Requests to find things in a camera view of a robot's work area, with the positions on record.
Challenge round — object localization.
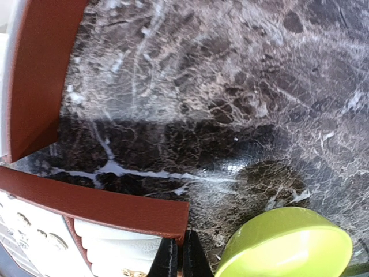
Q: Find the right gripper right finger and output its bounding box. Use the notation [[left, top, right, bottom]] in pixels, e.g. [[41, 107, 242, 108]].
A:
[[182, 230, 214, 277]]

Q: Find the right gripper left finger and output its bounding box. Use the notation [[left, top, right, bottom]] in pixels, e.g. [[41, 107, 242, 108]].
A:
[[149, 238, 178, 277]]

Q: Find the red jewelry tray insert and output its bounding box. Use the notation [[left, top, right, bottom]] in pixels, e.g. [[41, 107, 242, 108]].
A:
[[1, 167, 190, 276]]

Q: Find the red jewelry box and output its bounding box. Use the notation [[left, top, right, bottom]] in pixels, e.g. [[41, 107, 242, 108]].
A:
[[1, 1, 87, 163]]

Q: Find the lime green bowl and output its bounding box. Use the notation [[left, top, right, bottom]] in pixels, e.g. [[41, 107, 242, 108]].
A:
[[216, 207, 353, 276]]

